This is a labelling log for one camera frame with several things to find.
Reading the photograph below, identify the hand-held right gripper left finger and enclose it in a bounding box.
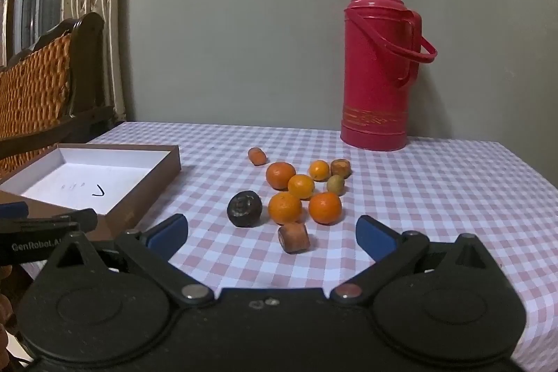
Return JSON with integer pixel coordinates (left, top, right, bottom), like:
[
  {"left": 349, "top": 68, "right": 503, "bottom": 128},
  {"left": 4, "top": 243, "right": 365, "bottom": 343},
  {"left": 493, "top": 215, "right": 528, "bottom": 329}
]
[{"left": 32, "top": 214, "right": 214, "bottom": 307}]

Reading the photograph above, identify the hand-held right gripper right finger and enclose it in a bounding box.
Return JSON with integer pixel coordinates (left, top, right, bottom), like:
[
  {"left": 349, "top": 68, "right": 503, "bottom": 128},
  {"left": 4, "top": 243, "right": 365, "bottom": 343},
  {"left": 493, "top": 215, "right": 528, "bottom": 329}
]
[{"left": 329, "top": 215, "right": 502, "bottom": 307}]

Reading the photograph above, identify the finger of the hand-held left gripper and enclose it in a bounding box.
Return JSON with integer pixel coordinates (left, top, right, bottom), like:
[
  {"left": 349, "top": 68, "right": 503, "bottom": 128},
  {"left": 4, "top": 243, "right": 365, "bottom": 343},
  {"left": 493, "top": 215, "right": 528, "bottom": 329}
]
[
  {"left": 0, "top": 208, "right": 99, "bottom": 231},
  {"left": 0, "top": 202, "right": 29, "bottom": 219}
]

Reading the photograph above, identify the brown cardboard box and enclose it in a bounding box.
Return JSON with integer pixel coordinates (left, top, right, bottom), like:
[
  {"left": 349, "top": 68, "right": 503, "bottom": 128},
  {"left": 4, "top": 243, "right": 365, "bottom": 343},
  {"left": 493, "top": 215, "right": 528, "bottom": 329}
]
[{"left": 0, "top": 143, "right": 181, "bottom": 240}]

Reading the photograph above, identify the orange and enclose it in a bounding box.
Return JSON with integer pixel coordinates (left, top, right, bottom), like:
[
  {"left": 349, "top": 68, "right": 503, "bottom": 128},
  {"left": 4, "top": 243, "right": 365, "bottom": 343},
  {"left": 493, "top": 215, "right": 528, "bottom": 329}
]
[
  {"left": 309, "top": 160, "right": 331, "bottom": 182},
  {"left": 267, "top": 191, "right": 303, "bottom": 225},
  {"left": 288, "top": 174, "right": 316, "bottom": 200},
  {"left": 308, "top": 191, "right": 343, "bottom": 225},
  {"left": 266, "top": 161, "right": 297, "bottom": 190}
]

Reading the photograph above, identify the carrot piece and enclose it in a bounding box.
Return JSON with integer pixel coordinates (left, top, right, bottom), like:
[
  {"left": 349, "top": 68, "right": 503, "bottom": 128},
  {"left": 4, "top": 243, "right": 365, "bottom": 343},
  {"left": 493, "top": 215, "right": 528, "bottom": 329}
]
[
  {"left": 248, "top": 146, "right": 268, "bottom": 167},
  {"left": 278, "top": 222, "right": 311, "bottom": 255},
  {"left": 330, "top": 158, "right": 353, "bottom": 180}
]

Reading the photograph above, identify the small greenish fruit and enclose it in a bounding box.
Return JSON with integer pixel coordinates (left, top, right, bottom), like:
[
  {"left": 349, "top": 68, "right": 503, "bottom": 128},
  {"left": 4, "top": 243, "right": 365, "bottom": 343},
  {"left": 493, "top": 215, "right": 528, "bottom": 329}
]
[{"left": 326, "top": 174, "right": 346, "bottom": 196}]

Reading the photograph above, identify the pink checkered tablecloth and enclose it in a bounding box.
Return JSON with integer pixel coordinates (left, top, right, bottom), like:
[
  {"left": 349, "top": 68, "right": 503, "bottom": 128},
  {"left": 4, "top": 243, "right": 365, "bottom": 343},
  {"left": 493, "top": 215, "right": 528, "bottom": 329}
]
[{"left": 22, "top": 121, "right": 558, "bottom": 372}]

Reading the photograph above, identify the dark brown round fruit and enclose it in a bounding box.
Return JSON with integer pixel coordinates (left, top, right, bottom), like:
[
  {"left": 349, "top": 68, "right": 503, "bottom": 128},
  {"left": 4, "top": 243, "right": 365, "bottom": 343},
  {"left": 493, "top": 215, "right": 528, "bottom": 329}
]
[{"left": 227, "top": 190, "right": 263, "bottom": 228}]

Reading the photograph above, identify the wicker wooden chair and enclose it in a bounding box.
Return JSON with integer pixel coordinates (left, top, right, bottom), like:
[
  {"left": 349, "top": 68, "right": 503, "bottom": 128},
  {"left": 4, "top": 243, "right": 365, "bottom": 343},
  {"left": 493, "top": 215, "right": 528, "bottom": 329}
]
[{"left": 0, "top": 12, "right": 116, "bottom": 181}]

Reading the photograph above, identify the red thermos flask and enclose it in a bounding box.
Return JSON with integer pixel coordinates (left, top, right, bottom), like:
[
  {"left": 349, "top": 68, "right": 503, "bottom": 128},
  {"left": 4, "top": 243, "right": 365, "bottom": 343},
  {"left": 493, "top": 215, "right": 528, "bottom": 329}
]
[{"left": 340, "top": 0, "right": 438, "bottom": 152}]

